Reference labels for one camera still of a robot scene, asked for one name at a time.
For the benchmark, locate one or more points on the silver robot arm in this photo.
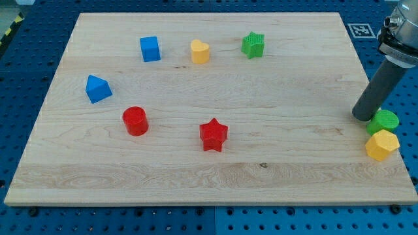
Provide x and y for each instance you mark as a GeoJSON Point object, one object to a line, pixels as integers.
{"type": "Point", "coordinates": [398, 36]}

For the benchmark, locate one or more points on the red star block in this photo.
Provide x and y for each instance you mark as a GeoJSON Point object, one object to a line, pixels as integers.
{"type": "Point", "coordinates": [213, 135]}

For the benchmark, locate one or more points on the green star block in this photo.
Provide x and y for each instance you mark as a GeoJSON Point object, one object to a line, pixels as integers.
{"type": "Point", "coordinates": [253, 45]}

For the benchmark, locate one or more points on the wooden board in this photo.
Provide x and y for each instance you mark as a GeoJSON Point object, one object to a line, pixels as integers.
{"type": "Point", "coordinates": [292, 139]}

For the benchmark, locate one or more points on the yellow heart block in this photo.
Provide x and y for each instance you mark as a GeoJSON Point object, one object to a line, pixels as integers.
{"type": "Point", "coordinates": [200, 51]}

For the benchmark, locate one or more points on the red cylinder block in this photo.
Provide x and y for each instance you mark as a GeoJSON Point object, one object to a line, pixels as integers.
{"type": "Point", "coordinates": [135, 121]}

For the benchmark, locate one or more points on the blue cube block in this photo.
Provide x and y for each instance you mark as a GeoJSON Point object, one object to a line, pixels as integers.
{"type": "Point", "coordinates": [150, 49]}

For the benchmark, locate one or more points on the blue triangular prism block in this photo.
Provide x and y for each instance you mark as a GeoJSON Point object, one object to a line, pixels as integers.
{"type": "Point", "coordinates": [97, 89]}

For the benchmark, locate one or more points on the yellow hexagon block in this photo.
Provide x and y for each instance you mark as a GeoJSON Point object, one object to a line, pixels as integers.
{"type": "Point", "coordinates": [382, 144]}

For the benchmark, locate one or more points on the white fiducial marker tag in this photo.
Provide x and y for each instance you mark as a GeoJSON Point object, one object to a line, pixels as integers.
{"type": "Point", "coordinates": [361, 30]}

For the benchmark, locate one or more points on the green cylinder block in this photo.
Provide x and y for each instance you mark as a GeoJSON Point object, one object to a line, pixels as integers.
{"type": "Point", "coordinates": [383, 119]}

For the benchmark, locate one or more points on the yellow black hazard tape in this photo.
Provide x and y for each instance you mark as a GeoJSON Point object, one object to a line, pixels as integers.
{"type": "Point", "coordinates": [11, 31]}

